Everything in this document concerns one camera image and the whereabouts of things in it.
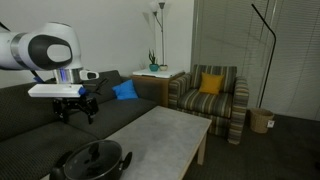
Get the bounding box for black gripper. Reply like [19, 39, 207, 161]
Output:
[53, 96, 99, 124]

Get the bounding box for glass pot lid black knob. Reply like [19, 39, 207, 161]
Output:
[63, 139, 123, 180]

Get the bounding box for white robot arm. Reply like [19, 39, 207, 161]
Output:
[0, 22, 99, 123]

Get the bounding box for black cooking pot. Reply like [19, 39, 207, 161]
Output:
[49, 140, 132, 180]

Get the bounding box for teal plant pot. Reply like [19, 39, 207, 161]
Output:
[149, 64, 159, 72]

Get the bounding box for dark grey fabric sofa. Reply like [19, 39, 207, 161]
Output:
[0, 70, 161, 180]

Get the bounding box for blue throw pillow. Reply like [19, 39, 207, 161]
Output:
[112, 80, 138, 100]

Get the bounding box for wooden side table white top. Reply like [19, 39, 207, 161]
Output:
[132, 69, 184, 107]

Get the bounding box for grey top coffee table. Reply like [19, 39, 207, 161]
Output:
[104, 106, 211, 180]

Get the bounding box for small white bowl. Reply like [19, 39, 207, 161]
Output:
[159, 65, 168, 71]

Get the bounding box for floor lamp white shades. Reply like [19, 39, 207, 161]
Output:
[149, 0, 166, 66]

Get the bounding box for yellow cushion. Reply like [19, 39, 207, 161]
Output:
[199, 73, 224, 95]

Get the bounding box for striped armchair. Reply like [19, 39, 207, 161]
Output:
[168, 65, 249, 144]

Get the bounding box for wicker waste basket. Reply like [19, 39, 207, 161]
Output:
[250, 108, 274, 134]

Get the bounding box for black curved floor lamp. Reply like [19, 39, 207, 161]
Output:
[250, 3, 278, 109]

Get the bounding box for window blinds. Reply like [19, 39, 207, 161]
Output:
[191, 0, 320, 121]

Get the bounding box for white wrist camera plate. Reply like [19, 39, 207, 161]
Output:
[28, 84, 86, 98]

